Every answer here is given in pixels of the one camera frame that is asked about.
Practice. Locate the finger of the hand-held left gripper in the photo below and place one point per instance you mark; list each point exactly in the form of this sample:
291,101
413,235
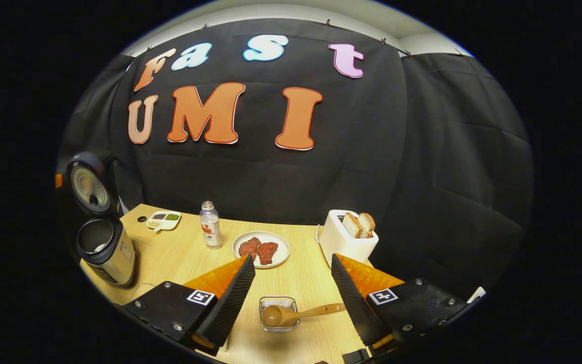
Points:
58,181

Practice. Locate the clear drink bottle red label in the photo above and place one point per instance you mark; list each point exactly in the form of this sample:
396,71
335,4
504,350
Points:
211,232

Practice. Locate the white divided grain dish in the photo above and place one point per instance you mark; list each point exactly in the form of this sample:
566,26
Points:
163,224

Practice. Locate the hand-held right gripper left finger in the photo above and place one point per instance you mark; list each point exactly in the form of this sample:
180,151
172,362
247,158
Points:
230,308

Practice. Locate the black and silver rice cooker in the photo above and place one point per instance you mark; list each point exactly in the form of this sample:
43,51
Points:
114,258

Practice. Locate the white toaster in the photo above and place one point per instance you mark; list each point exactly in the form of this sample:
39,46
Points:
344,247

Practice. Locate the toasted bread slice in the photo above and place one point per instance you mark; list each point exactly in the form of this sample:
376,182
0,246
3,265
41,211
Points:
368,222
352,226

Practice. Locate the red meat piece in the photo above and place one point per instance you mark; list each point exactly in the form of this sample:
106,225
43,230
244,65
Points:
248,248
268,253

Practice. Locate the wooden spoon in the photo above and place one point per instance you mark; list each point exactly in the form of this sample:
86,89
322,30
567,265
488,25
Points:
316,311

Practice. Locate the white round plate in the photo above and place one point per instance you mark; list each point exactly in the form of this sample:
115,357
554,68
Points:
281,253

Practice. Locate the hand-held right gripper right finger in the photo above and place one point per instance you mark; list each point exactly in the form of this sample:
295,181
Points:
354,303

